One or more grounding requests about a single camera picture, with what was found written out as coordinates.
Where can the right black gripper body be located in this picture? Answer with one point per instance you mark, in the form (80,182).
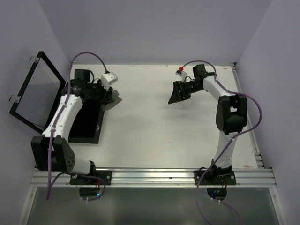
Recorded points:
(190,87)

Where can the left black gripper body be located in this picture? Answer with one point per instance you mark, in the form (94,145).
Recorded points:
(99,93)

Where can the grey and cream sock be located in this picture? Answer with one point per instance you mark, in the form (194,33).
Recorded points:
(113,99)

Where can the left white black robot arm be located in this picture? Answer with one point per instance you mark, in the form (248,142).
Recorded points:
(51,150)

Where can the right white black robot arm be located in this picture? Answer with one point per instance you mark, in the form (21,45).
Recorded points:
(231,118)

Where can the black open storage case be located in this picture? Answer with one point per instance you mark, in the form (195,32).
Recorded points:
(38,99)

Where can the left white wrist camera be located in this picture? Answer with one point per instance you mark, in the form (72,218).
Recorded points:
(108,79)

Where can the aluminium front rail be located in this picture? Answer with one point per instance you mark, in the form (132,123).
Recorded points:
(184,178)

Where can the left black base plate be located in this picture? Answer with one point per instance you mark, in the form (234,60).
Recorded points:
(98,177)

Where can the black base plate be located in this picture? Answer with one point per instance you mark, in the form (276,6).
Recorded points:
(98,177)
(208,179)

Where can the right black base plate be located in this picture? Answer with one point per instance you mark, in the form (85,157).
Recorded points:
(208,179)

